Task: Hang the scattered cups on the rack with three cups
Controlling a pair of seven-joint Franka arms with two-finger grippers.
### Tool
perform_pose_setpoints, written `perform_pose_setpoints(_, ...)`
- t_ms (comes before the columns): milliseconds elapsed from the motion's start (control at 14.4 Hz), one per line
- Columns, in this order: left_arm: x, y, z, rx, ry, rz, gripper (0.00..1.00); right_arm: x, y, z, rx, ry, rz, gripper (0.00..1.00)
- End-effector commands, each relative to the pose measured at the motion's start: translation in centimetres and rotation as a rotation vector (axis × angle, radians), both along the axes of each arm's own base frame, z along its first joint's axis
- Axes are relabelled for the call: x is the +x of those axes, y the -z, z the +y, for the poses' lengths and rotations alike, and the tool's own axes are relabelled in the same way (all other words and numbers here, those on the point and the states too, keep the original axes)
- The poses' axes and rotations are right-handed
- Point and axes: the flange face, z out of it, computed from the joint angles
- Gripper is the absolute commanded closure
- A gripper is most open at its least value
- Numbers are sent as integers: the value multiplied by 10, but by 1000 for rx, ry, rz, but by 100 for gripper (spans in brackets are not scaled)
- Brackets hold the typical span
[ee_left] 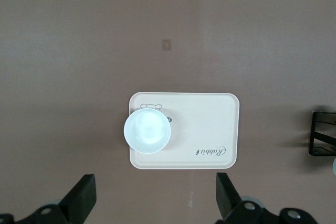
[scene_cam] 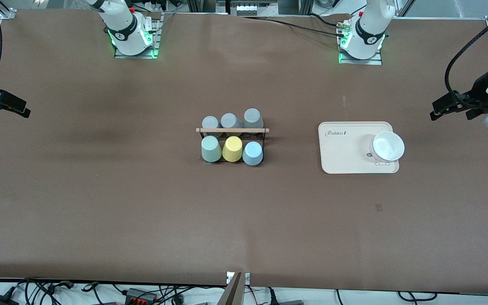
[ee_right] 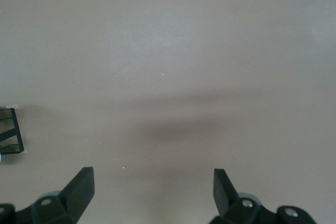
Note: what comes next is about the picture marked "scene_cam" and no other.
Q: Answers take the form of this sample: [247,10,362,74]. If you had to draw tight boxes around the long black table cable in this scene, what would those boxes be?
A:
[243,16,341,38]

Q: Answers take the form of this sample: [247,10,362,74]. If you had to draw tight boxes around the black wire cup rack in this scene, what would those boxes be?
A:
[196,127,270,165]

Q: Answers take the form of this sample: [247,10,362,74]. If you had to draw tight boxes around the short black table cable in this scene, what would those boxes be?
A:
[310,13,340,28]

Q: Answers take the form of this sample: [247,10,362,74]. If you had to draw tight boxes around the wooden camera post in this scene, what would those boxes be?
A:
[217,272,245,305]

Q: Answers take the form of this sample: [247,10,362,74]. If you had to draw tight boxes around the tangled black floor cables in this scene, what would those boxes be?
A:
[15,277,76,305]

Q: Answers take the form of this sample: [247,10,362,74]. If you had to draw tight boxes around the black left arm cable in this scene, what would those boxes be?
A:
[445,0,488,101]

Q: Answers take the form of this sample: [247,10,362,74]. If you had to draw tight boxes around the grey cup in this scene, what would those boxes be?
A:
[220,113,244,137]
[243,108,264,134]
[202,116,221,137]

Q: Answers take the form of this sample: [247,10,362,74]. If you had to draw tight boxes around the yellow cup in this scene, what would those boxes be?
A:
[222,136,244,163]

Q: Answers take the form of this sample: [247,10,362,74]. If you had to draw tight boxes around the white bowl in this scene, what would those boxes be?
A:
[369,131,406,162]

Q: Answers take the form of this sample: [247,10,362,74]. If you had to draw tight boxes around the beige plastic tray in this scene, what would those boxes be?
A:
[318,122,399,175]

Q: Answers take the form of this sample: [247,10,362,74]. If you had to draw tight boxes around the black power strip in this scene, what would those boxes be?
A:
[125,288,159,305]

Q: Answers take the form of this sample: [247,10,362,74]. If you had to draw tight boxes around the pale blue cup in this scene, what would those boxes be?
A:
[242,141,264,166]

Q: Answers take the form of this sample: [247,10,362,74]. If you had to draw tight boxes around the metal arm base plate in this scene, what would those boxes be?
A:
[339,19,383,66]
[114,13,161,59]

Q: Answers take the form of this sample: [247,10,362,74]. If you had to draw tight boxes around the pale green cup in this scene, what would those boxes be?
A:
[201,136,222,163]

